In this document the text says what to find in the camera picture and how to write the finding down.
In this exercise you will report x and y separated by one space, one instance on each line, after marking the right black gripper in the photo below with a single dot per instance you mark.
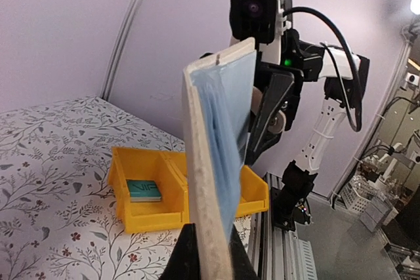
281 89

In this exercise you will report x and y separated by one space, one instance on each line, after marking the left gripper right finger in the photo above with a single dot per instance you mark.
242 268

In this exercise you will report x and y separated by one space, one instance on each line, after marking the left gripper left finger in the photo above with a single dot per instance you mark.
184 262

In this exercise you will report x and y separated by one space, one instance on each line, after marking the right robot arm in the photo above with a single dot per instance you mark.
345 76

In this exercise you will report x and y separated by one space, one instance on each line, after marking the teal VIP card stack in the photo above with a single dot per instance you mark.
143 191

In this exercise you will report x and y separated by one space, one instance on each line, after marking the yellow three-compartment bin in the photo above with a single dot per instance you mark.
168 170

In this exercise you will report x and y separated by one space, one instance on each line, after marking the white perforated basket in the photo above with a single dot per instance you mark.
357 194

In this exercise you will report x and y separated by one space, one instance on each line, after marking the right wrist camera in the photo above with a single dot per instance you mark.
264 21

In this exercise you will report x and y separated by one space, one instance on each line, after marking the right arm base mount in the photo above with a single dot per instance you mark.
297 184

